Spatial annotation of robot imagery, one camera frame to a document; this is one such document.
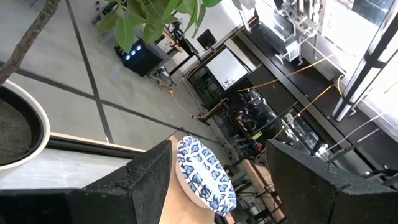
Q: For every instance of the black computer tower blue lights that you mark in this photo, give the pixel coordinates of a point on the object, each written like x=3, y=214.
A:
x=143, y=60

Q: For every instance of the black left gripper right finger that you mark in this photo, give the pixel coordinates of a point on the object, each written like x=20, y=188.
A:
x=317, y=193

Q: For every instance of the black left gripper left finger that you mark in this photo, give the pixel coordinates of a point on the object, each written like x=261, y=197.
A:
x=124, y=199

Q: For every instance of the dark potting soil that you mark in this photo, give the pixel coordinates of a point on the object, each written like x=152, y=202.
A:
x=12, y=133

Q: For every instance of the white planter pot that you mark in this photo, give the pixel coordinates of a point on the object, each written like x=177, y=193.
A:
x=46, y=132

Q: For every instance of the green leafy potted tree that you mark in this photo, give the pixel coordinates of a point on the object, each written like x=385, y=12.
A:
x=28, y=39

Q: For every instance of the yellow-green tag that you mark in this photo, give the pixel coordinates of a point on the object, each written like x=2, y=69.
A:
x=257, y=136

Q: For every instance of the blue leaf pattern bowl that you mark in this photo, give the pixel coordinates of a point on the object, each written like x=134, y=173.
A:
x=205, y=177

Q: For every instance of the large white display screen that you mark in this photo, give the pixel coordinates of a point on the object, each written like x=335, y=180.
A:
x=227, y=68

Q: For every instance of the black metal frame post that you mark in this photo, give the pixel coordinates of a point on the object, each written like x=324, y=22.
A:
x=357, y=84

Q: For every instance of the black monitor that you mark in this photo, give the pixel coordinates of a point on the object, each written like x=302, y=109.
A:
x=206, y=39

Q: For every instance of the wooden workbench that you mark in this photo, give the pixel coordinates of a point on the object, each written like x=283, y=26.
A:
x=172, y=42

